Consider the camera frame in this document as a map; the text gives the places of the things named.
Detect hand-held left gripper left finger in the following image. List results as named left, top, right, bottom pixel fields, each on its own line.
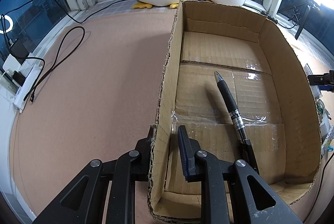
left=33, top=124, right=154, bottom=224

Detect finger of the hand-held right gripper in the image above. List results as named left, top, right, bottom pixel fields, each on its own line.
left=307, top=73, right=334, bottom=93

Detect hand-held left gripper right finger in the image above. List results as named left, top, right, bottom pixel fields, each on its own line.
left=177, top=125, right=306, bottom=224

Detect black pen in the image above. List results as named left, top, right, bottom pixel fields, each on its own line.
left=214, top=71, right=260, bottom=175

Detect cardboard box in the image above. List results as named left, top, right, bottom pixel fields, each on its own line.
left=147, top=0, right=323, bottom=222

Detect black tripod stand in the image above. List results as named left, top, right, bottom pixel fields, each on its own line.
left=288, top=0, right=324, bottom=40

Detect tan felt mat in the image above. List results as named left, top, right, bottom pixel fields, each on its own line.
left=8, top=8, right=334, bottom=224

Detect white power strip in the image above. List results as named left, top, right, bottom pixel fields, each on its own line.
left=14, top=58, right=45, bottom=113

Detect white charger adapter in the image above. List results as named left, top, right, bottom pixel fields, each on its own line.
left=3, top=54, right=23, bottom=74

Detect black charger adapter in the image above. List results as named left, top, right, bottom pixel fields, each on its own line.
left=9, top=38, right=29, bottom=59

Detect black cable with inline switch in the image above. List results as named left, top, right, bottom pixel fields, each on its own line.
left=271, top=18, right=296, bottom=29

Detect black looped cable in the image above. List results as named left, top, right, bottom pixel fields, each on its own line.
left=23, top=26, right=85, bottom=103

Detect thin black cable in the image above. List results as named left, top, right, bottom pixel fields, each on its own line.
left=0, top=0, right=113, bottom=24

